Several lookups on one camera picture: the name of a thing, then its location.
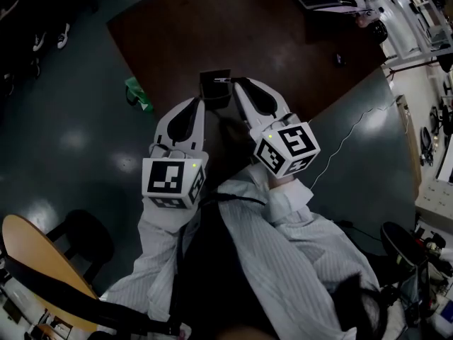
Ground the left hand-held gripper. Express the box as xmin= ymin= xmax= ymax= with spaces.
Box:
xmin=141 ymin=97 xmax=210 ymax=210

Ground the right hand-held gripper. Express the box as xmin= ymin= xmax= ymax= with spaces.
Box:
xmin=231 ymin=77 xmax=321 ymax=180

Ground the small black box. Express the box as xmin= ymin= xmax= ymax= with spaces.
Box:
xmin=199 ymin=69 xmax=233 ymax=112

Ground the person's right forearm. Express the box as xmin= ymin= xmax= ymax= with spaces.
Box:
xmin=263 ymin=175 xmax=382 ymax=297

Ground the person's left forearm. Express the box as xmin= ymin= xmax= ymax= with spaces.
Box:
xmin=105 ymin=189 xmax=213 ymax=332

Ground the person's left hand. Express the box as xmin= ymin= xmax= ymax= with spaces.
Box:
xmin=161 ymin=149 xmax=194 ymax=162

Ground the person's right hand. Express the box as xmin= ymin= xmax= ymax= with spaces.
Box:
xmin=271 ymin=113 xmax=301 ymax=128

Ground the green plastic bag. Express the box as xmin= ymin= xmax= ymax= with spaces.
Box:
xmin=125 ymin=76 xmax=155 ymax=113

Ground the dark brown table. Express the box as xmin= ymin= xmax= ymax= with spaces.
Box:
xmin=105 ymin=0 xmax=389 ymax=191

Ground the black trash bin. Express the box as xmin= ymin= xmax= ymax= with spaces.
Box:
xmin=367 ymin=19 xmax=389 ymax=45

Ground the person's black top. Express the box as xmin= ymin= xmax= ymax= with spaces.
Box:
xmin=169 ymin=196 xmax=280 ymax=340

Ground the black chair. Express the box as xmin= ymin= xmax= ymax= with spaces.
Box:
xmin=45 ymin=209 xmax=115 ymax=283

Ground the white and black sneaker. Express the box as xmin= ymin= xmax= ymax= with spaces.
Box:
xmin=57 ymin=23 xmax=71 ymax=50
xmin=32 ymin=30 xmax=47 ymax=52

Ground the black tripod stand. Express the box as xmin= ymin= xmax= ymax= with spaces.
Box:
xmin=384 ymin=58 xmax=444 ymax=81

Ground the round wooden table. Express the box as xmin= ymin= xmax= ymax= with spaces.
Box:
xmin=1 ymin=213 xmax=101 ymax=333

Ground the black round stool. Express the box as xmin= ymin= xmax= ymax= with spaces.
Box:
xmin=380 ymin=221 xmax=430 ymax=273

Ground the long white cable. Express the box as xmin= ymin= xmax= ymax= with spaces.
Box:
xmin=309 ymin=97 xmax=399 ymax=191

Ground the black cable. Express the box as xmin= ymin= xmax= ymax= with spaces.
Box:
xmin=169 ymin=192 xmax=267 ymax=329

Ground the white metal frame table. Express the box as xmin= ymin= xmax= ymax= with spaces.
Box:
xmin=374 ymin=0 xmax=453 ymax=60

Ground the black strap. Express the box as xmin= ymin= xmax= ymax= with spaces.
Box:
xmin=2 ymin=251 xmax=185 ymax=336

